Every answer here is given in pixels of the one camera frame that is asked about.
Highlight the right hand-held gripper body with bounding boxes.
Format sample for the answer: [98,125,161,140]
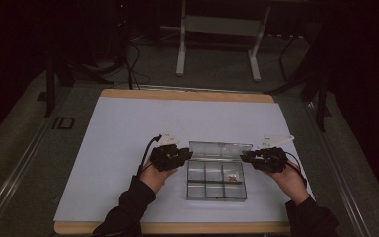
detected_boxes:
[252,133,296,174]

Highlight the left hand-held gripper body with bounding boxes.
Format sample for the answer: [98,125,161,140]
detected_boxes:
[149,130,194,173]

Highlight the clear plastic compartment box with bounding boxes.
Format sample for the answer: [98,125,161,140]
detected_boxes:
[185,140,254,202]

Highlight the person's left hand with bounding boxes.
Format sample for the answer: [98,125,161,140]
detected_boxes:
[138,159,180,195]

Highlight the person's right hand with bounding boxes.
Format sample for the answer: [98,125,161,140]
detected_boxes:
[265,162,311,207]

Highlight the white table sheet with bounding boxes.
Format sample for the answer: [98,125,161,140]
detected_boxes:
[53,96,315,223]

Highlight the black tripod stand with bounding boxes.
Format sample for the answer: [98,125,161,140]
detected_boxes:
[37,53,115,119]
[265,31,333,133]

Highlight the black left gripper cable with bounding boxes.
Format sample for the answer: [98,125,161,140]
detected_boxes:
[136,133,163,180]

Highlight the metal floor rail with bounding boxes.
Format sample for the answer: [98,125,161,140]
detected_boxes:
[0,98,67,235]
[304,100,373,237]

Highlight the black floor cables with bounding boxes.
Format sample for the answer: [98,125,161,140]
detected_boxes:
[123,40,152,91]

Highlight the white metal stand frame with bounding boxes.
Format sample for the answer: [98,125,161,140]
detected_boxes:
[175,0,272,83]

